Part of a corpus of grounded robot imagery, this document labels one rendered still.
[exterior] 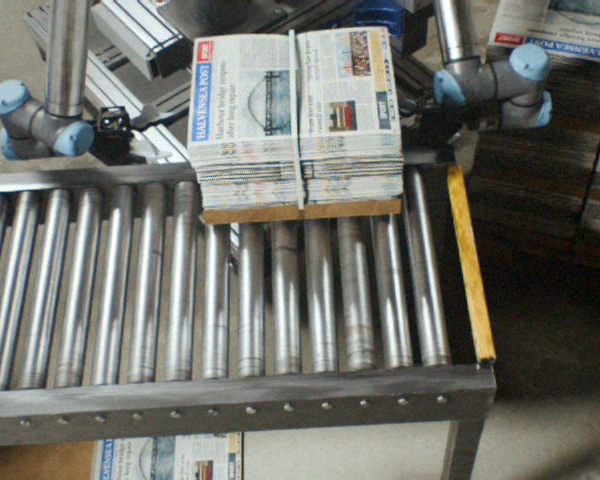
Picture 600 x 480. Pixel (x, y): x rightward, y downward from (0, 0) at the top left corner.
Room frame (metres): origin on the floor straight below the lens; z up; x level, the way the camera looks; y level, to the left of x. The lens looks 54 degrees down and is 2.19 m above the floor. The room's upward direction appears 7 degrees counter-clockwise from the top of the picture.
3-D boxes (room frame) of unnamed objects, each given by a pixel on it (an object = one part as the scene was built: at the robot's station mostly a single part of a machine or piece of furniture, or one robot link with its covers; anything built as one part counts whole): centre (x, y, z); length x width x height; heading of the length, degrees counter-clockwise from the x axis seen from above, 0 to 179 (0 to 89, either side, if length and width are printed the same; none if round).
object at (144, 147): (1.28, 0.28, 0.79); 0.09 x 0.03 x 0.06; 61
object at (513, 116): (1.26, -0.50, 0.81); 0.11 x 0.08 x 0.09; 86
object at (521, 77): (1.26, -0.48, 0.90); 0.11 x 0.08 x 0.11; 95
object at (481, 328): (0.91, -0.32, 0.81); 0.43 x 0.03 x 0.02; 176
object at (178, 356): (0.96, 0.22, 0.77); 0.47 x 0.05 x 0.05; 176
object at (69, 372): (0.97, 0.41, 0.77); 0.47 x 0.05 x 0.05; 176
